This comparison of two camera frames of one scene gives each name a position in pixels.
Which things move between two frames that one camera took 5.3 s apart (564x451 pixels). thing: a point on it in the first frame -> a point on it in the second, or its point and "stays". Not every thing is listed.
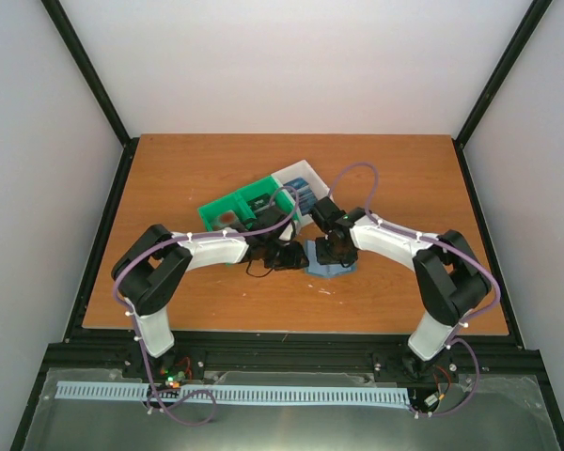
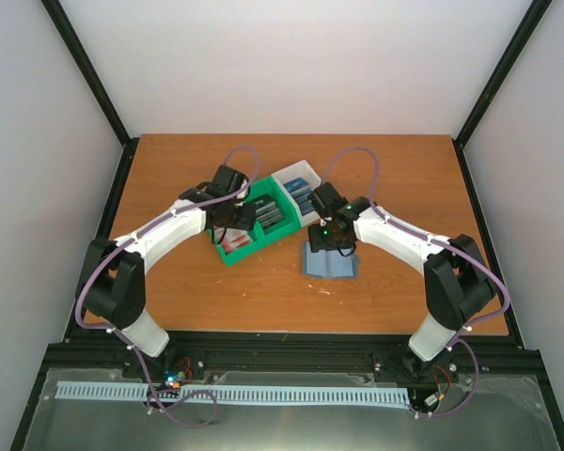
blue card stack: [306, 197] stays
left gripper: [293, 260] -> [246, 221]
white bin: [303, 170] stays
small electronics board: [172, 378] stays
